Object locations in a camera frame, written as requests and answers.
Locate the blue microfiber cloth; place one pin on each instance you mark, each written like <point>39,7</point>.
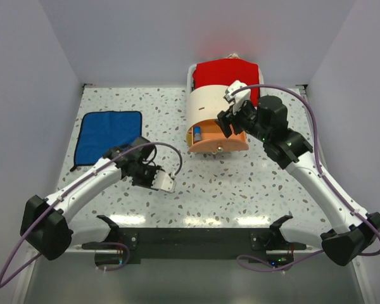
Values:
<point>102,130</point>

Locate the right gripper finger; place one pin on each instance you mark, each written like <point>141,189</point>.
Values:
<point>238,126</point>
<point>224,122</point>

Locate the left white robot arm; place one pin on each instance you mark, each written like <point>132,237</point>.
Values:
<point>48,223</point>

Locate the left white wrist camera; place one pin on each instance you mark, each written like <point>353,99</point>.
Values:
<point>164,182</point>

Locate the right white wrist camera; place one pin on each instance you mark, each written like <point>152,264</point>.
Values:
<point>236,94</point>

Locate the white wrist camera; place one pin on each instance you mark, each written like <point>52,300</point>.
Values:
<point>164,182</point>
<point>236,94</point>

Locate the blue grey glue stick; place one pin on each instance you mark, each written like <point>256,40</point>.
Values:
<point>197,137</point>

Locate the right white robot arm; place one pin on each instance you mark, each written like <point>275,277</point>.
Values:
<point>353,228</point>

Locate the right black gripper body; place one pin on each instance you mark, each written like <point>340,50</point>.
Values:
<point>247,114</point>

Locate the white plastic basket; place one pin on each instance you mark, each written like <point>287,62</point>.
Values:
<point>190,79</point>

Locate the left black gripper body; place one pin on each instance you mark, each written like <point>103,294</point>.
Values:
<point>144,175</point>

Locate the red folded cloth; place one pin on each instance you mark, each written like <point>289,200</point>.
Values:
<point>221,76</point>

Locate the beige round drawer organizer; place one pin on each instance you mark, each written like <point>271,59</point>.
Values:
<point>202,107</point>

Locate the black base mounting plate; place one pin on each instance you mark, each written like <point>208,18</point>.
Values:
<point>140,244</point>

